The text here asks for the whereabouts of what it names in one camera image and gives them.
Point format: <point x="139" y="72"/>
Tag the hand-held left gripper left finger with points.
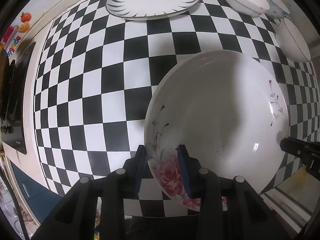
<point x="139" y="172"/>

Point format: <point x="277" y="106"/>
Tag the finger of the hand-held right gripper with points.
<point x="297" y="150"/>

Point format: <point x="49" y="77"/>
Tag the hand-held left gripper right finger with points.
<point x="184" y="175"/>

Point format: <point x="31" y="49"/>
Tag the white floral bowl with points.
<point x="215" y="110"/>

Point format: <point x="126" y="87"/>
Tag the white bowl thin dark rim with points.
<point x="293" y="41"/>

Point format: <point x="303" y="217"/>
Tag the white bowl blue flower print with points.
<point x="277" y="6"/>

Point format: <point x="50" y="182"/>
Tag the black and white checkered cloth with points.
<point x="100" y="80"/>

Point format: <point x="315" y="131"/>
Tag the blue cabinet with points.
<point x="32" y="190"/>

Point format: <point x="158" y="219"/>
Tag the black induction cooktop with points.
<point x="17" y="100"/>

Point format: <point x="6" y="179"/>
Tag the colourful wall stickers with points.
<point x="11" y="36"/>

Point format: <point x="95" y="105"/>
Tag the orange fruit wall sticker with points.
<point x="25" y="17"/>

